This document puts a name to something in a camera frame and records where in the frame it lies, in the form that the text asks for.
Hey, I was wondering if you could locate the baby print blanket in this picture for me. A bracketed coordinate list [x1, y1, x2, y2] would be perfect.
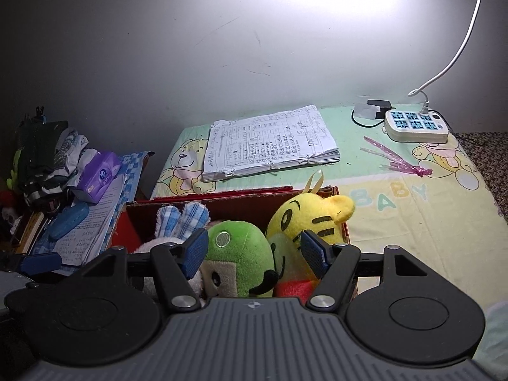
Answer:
[150, 104, 508, 378]

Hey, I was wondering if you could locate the brown patterned cloth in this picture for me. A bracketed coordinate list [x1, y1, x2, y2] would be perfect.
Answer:
[455, 132, 508, 220]

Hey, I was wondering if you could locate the written paper sheet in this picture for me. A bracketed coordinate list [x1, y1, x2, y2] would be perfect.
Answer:
[53, 174, 125, 267]

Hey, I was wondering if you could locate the white power strip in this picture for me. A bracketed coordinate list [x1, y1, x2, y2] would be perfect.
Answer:
[384, 109, 450, 144]

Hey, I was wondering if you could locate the blue checkered cloth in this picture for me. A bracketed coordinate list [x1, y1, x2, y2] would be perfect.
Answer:
[30, 151, 152, 273]

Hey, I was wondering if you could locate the white power cable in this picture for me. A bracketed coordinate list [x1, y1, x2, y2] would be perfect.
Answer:
[407, 0, 488, 115]

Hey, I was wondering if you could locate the red cardboard box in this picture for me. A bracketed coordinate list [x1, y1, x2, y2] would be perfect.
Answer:
[109, 187, 339, 253]

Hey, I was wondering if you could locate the white bunny plush toy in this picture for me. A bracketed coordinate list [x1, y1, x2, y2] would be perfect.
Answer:
[133, 201, 210, 300]

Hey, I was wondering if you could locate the blue glasses case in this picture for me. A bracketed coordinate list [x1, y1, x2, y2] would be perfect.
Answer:
[47, 202, 90, 242]

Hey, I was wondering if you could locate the handwritten paper notebook stack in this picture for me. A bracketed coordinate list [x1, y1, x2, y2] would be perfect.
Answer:
[202, 105, 340, 182]

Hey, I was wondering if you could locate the yellow tiger plush toy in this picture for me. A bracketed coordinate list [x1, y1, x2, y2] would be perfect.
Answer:
[265, 170, 356, 303]

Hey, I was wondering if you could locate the black charger adapter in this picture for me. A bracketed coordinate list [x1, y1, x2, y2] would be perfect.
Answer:
[367, 99, 392, 120]

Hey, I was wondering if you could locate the green frog plush toy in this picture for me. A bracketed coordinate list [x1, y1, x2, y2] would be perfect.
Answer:
[200, 221, 279, 298]

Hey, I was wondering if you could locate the striped clothes pile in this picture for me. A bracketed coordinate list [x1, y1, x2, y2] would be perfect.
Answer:
[8, 118, 89, 212]

